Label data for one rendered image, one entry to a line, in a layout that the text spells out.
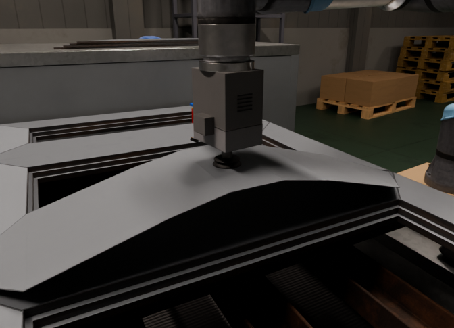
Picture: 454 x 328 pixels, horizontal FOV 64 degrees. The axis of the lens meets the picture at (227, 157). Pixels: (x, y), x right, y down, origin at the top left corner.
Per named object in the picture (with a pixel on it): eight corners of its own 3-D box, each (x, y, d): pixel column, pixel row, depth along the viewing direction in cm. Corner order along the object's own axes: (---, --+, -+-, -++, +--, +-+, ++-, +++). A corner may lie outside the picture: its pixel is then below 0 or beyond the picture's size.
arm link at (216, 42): (218, 24, 42) (184, 24, 48) (219, 64, 44) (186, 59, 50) (267, 24, 46) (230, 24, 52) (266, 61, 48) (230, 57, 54)
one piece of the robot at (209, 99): (169, 40, 48) (175, 155, 54) (204, 42, 41) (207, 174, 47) (228, 38, 53) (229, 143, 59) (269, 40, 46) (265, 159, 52)
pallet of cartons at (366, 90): (367, 98, 599) (371, 69, 583) (423, 108, 523) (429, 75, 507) (309, 107, 533) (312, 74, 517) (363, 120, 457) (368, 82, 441)
